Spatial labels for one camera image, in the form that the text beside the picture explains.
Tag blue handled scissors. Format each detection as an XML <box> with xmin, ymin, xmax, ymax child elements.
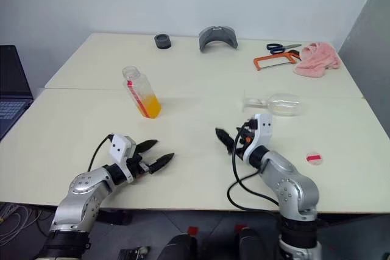
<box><xmin>266</xmin><ymin>43</ymin><xmax>302</xmax><ymax>55</ymax></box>

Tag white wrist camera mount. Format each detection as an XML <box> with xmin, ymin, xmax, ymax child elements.
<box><xmin>243</xmin><ymin>113</ymin><xmax>272</xmax><ymax>159</ymax></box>
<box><xmin>108</xmin><ymin>133</ymin><xmax>137</xmax><ymax>184</ymax></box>

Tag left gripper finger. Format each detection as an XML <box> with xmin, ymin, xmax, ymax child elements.
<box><xmin>149</xmin><ymin>152</ymin><xmax>175</xmax><ymax>174</ymax></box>
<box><xmin>136</xmin><ymin>139</ymin><xmax>158</xmax><ymax>153</ymax></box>

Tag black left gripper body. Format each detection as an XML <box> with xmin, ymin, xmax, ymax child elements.
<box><xmin>127</xmin><ymin>150</ymin><xmax>154</xmax><ymax>178</ymax></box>

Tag grey curved visor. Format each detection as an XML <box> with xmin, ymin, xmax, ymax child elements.
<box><xmin>199</xmin><ymin>26</ymin><xmax>238</xmax><ymax>52</ymax></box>

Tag clear wine glass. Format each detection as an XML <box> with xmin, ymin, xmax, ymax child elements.
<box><xmin>242</xmin><ymin>90</ymin><xmax>302</xmax><ymax>118</ymax></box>

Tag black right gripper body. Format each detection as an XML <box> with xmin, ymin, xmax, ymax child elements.
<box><xmin>236</xmin><ymin>118</ymin><xmax>260</xmax><ymax>157</ymax></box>

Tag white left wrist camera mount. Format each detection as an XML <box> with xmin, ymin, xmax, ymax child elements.
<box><xmin>108</xmin><ymin>133</ymin><xmax>137</xmax><ymax>184</ymax></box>

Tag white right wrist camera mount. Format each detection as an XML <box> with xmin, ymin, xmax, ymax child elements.
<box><xmin>243</xmin><ymin>113</ymin><xmax>272</xmax><ymax>159</ymax></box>

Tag white bottle cap red stripe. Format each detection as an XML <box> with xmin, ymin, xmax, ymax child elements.
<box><xmin>306</xmin><ymin>150</ymin><xmax>324</xmax><ymax>166</ymax></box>

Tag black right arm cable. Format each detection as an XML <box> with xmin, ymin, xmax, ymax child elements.
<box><xmin>227</xmin><ymin>119</ymin><xmax>280</xmax><ymax>212</ymax></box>

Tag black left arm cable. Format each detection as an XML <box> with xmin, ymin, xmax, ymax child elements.
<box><xmin>87</xmin><ymin>133</ymin><xmax>115</xmax><ymax>172</ymax></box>

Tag dark rounded shape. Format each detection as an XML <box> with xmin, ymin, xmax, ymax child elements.
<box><xmin>237</xmin><ymin>227</ymin><xmax>266</xmax><ymax>260</ymax></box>
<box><xmin>164</xmin><ymin>233</ymin><xmax>199</xmax><ymax>260</ymax></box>

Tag small black floor device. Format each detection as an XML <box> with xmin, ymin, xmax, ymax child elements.
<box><xmin>118</xmin><ymin>246</ymin><xmax>151</xmax><ymax>260</ymax></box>

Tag orange hacksaw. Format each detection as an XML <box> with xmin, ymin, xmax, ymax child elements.
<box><xmin>253</xmin><ymin>49</ymin><xmax>303</xmax><ymax>72</ymax></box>

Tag bottle with orange liquid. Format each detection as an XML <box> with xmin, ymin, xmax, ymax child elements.
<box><xmin>121</xmin><ymin>65</ymin><xmax>162</xmax><ymax>119</ymax></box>

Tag pink towel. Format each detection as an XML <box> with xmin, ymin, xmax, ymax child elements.
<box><xmin>293</xmin><ymin>41</ymin><xmax>342</xmax><ymax>77</ymax></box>

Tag dark laptop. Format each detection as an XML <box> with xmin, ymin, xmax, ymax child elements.
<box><xmin>0</xmin><ymin>45</ymin><xmax>34</xmax><ymax>141</ymax></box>

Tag black round ring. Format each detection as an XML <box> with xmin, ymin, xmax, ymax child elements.
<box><xmin>154</xmin><ymin>33</ymin><xmax>172</xmax><ymax>50</ymax></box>

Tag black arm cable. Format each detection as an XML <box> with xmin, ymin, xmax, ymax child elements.
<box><xmin>227</xmin><ymin>119</ymin><xmax>280</xmax><ymax>212</ymax></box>
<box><xmin>87</xmin><ymin>133</ymin><xmax>115</xmax><ymax>172</ymax></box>

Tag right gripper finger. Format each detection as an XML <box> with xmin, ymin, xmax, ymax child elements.
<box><xmin>214</xmin><ymin>127</ymin><xmax>235</xmax><ymax>155</ymax></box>

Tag white floor cables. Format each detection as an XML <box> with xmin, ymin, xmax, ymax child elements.
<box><xmin>0</xmin><ymin>203</ymin><xmax>40</xmax><ymax>238</ymax></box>

